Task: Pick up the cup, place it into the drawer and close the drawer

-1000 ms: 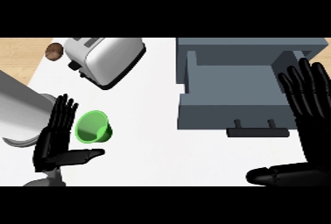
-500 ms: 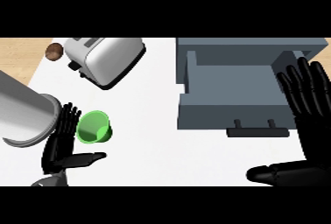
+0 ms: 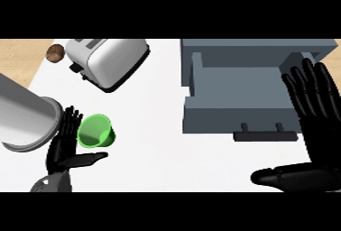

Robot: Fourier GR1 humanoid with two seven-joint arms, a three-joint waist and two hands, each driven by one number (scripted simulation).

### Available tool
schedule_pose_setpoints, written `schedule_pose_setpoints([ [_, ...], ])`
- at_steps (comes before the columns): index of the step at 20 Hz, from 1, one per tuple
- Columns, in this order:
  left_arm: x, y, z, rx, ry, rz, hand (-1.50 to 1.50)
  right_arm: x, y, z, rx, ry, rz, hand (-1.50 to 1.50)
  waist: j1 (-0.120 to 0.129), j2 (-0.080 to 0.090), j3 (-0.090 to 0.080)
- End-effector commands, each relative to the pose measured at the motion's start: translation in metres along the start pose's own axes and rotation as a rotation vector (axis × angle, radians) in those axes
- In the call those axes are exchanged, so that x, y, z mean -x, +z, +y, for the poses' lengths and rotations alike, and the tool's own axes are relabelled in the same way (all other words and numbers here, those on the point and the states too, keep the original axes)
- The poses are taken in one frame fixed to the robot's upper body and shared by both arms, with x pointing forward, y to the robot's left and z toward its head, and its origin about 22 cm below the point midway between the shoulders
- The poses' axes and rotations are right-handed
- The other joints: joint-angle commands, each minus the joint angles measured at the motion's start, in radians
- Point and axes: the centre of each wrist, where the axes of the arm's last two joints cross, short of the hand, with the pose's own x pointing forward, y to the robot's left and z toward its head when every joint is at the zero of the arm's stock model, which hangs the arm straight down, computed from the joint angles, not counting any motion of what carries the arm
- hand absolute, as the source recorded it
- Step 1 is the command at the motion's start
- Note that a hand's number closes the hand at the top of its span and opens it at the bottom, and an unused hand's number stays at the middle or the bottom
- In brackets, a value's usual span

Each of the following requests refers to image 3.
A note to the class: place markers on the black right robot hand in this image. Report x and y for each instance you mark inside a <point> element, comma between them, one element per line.
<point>320,132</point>

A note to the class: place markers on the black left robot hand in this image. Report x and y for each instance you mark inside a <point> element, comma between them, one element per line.
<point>63,144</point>

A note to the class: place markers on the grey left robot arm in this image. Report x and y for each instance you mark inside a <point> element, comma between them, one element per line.
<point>53,183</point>

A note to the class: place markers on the green cup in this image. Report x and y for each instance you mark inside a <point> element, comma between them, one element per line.
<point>94,131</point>

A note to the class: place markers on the grey-blue open drawer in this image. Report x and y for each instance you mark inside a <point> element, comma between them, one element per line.
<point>234,96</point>

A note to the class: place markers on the large grey cylindrical pot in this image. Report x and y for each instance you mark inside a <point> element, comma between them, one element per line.
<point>23,117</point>

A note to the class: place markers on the silver toaster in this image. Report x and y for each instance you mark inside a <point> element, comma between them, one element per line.
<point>109,62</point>

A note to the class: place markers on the brown round potato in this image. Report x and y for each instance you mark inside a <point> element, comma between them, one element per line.
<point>54,53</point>

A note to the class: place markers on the grey-blue cabinet body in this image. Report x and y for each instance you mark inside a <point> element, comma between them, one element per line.
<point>260,48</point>

